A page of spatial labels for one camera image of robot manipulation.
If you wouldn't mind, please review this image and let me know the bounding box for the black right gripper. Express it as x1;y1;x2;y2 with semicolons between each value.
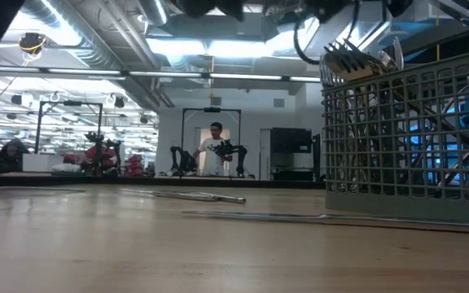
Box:
305;0;414;24

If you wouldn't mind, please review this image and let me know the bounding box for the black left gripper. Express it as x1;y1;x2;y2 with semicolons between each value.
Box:
175;0;246;23

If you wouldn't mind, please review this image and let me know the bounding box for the silver metal knife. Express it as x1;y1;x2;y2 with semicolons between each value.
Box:
181;209;469;236
195;190;248;205
119;187;219;203

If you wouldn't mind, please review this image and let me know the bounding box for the long ceiling light strip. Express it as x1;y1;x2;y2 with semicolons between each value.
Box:
0;66;322;85

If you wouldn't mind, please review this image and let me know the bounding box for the black cabinet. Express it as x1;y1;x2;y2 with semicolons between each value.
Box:
270;127;323;182

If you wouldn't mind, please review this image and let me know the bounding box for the person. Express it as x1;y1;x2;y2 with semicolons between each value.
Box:
191;121;234;177
0;137;31;173

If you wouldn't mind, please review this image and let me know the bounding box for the red bag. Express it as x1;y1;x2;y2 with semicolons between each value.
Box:
127;153;145;177
82;145;118;164

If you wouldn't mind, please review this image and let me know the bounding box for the grey mesh cutlery caddy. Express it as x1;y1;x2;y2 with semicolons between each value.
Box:
321;44;469;227

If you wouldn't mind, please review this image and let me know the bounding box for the white box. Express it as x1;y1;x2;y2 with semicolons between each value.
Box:
22;152;83;173

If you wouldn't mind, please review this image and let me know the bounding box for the round silver air duct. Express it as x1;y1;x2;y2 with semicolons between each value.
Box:
138;0;171;27

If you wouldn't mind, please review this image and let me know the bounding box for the grey ceiling duct box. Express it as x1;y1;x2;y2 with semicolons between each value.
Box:
236;11;268;40

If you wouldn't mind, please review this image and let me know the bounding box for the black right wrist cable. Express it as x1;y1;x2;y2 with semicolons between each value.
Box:
292;18;321;66

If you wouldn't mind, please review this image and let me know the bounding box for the black gantry frame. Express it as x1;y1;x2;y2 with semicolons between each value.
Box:
180;107;243;174
34;100;103;154

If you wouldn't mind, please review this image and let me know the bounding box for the black ceiling cable reel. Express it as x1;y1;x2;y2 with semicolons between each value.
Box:
17;32;47;56

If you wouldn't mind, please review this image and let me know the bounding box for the black metal table frame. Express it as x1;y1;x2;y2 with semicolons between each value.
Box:
0;173;326;189

